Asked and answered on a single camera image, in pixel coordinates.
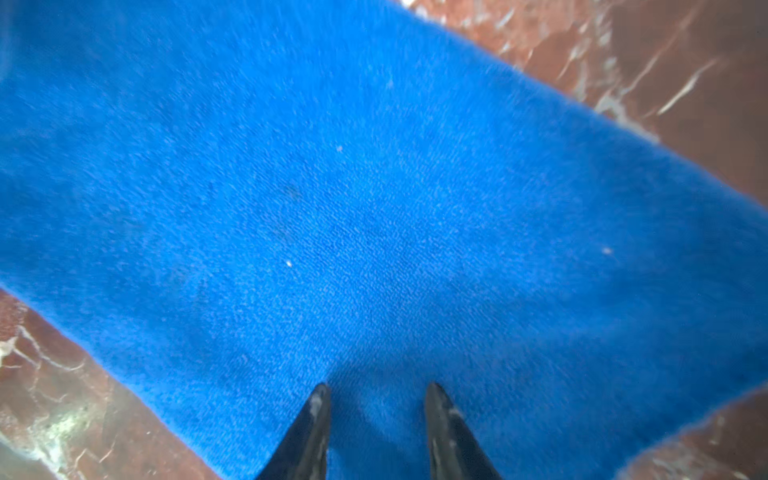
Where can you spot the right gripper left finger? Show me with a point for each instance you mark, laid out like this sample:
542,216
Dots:
302,453

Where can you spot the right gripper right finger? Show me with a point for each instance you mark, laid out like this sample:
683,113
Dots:
454,452

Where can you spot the blue towel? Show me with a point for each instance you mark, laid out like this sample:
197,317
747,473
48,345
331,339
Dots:
228,202

